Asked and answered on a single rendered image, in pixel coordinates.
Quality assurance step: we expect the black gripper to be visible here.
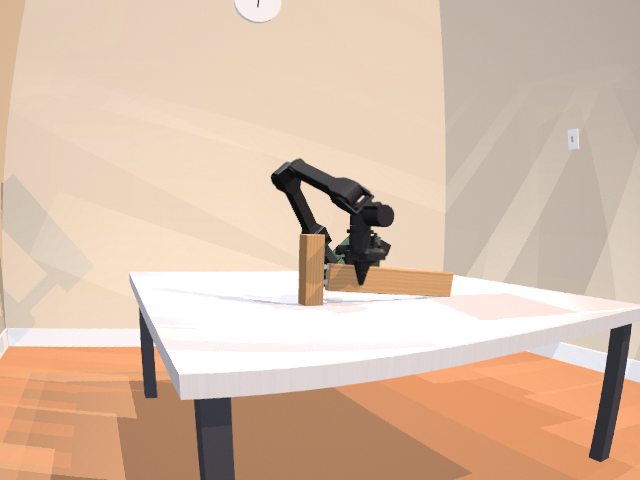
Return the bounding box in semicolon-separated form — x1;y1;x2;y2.
335;226;386;286

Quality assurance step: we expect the wooden post with slot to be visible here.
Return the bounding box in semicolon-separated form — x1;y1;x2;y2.
298;234;325;306

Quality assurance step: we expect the light wooden board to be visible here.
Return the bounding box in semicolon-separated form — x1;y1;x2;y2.
324;263;454;297

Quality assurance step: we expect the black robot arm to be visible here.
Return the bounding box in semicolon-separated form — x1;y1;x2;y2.
271;158;394;265

